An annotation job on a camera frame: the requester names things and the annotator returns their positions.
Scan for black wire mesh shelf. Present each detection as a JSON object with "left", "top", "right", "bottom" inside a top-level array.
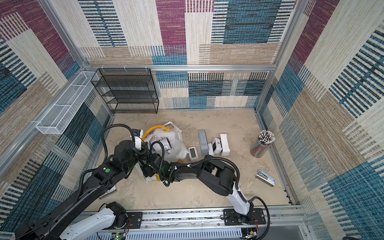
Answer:
[{"left": 91, "top": 68, "right": 159, "bottom": 114}]

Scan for white twin bell alarm clock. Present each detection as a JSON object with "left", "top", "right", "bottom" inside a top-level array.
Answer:
[{"left": 159, "top": 138, "right": 172, "bottom": 154}]

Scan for white wire mesh basket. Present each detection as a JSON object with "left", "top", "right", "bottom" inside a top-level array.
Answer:
[{"left": 36, "top": 71, "right": 95, "bottom": 135}]

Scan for highlighter marker pack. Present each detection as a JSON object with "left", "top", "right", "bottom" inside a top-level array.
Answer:
[{"left": 99, "top": 186, "right": 117, "bottom": 199}]

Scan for grey square device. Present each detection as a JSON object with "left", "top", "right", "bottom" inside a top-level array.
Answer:
[{"left": 198, "top": 130, "right": 214, "bottom": 157}]

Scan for white rectangular alarm clock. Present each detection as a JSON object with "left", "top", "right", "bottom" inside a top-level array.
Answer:
[{"left": 220, "top": 134, "right": 231, "bottom": 157}]

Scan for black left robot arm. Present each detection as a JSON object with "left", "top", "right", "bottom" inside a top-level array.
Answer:
[{"left": 15, "top": 124, "right": 147, "bottom": 240}]

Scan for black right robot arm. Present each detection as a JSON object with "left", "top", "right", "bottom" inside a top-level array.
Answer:
[{"left": 139, "top": 141, "right": 271, "bottom": 240}]

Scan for white canvas bag yellow handles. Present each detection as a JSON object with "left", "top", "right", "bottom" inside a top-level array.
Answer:
[{"left": 134, "top": 121, "right": 190, "bottom": 184}]

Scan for cup of coloured pencils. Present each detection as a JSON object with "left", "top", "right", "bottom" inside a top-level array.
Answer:
[{"left": 250, "top": 130, "right": 276, "bottom": 158}]

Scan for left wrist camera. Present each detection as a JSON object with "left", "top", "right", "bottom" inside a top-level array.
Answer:
[{"left": 133, "top": 129, "right": 143, "bottom": 151}]

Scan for white digital timer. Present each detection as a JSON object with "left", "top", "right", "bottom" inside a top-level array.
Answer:
[{"left": 188, "top": 147, "right": 199, "bottom": 162}]

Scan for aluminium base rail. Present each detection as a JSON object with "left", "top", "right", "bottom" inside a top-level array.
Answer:
[{"left": 47, "top": 205, "right": 310, "bottom": 240}]

